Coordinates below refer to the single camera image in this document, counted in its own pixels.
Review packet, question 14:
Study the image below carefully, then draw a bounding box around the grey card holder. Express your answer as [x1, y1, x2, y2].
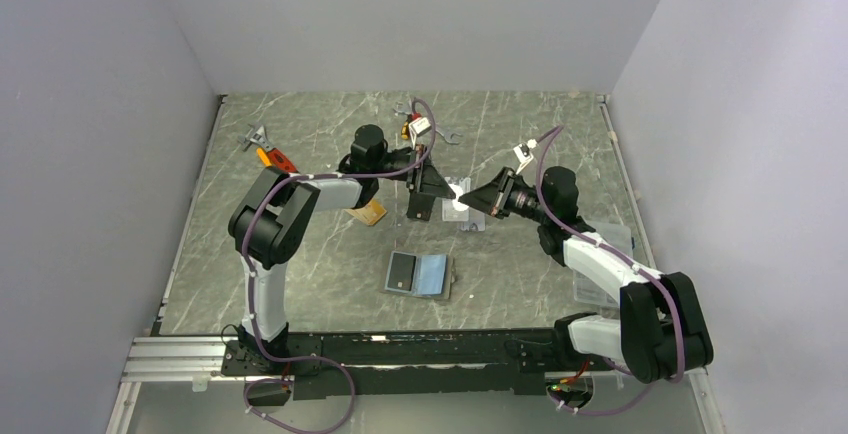
[380, 253, 457, 301]

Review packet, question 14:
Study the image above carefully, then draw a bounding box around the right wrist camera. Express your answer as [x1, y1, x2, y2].
[513, 139, 538, 174]

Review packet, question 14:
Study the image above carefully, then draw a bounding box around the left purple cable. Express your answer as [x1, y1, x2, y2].
[238, 96, 439, 434]

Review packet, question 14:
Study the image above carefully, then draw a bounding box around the orange utility knife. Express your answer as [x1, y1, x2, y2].
[256, 148, 273, 167]

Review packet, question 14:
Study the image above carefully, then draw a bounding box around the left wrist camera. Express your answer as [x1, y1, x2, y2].
[407, 115, 433, 144]

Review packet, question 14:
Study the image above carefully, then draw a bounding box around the aluminium rail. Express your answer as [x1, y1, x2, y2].
[121, 330, 708, 385]

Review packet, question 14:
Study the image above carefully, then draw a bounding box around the clear plastic screw box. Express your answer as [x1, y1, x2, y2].
[564, 220, 634, 309]

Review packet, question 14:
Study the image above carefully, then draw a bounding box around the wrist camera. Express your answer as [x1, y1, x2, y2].
[513, 139, 538, 174]
[407, 115, 433, 144]

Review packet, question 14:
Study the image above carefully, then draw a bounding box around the black credit card stack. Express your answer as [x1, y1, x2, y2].
[406, 192, 436, 222]

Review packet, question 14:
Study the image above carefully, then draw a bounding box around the black base frame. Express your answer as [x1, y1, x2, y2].
[221, 328, 610, 400]

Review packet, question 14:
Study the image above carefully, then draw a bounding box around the single silver credit card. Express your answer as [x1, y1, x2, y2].
[449, 178, 470, 213]

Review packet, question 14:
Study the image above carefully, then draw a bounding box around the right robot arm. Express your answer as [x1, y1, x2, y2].
[459, 166, 714, 384]

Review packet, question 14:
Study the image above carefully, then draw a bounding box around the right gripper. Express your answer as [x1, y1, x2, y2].
[458, 168, 551, 225]

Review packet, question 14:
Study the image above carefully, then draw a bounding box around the gold credit card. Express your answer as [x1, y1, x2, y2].
[345, 199, 387, 226]

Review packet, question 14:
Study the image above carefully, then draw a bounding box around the red adjustable wrench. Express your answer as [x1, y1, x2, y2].
[238, 124, 299, 173]

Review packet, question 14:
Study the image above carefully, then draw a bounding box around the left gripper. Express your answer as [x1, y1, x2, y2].
[372, 145, 457, 200]

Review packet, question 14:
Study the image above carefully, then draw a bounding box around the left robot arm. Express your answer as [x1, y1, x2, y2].
[228, 124, 456, 374]

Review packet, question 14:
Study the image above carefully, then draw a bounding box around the silver open-end wrench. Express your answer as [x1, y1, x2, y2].
[393, 102, 462, 145]

